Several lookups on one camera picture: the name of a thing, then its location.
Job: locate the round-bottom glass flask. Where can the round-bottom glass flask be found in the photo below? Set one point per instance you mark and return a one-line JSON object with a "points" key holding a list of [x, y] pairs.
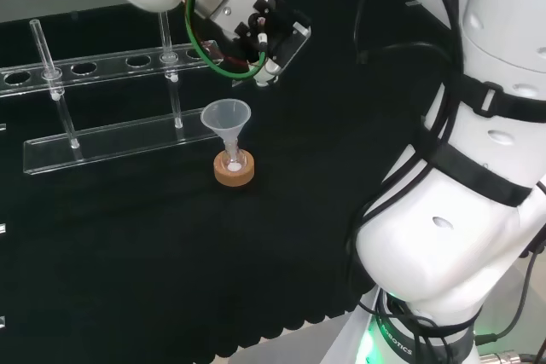
{"points": [[234, 163]]}

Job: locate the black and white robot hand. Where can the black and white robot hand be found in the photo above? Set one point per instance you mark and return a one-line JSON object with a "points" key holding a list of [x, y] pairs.
{"points": [[273, 36]]}

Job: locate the clear plastic funnel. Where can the clear plastic funnel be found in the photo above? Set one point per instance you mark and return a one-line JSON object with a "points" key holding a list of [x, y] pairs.
{"points": [[226, 119]]}

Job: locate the black bench cloth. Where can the black bench cloth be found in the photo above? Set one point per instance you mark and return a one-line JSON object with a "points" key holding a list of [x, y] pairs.
{"points": [[149, 253]]}

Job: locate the clear funnel stand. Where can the clear funnel stand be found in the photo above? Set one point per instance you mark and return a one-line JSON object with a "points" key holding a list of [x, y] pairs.
{"points": [[115, 142]]}

